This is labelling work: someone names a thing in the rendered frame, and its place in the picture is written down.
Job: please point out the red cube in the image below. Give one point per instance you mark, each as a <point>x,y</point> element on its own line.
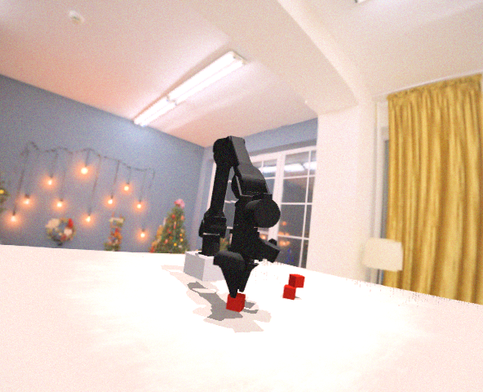
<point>296,280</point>
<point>236,304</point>
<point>289,292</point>

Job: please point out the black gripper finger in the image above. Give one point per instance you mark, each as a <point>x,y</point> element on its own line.
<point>245,276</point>
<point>232,278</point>

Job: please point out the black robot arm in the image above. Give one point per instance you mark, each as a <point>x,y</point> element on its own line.
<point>255,207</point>

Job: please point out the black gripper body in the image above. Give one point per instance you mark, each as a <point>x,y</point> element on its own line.
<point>236,257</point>

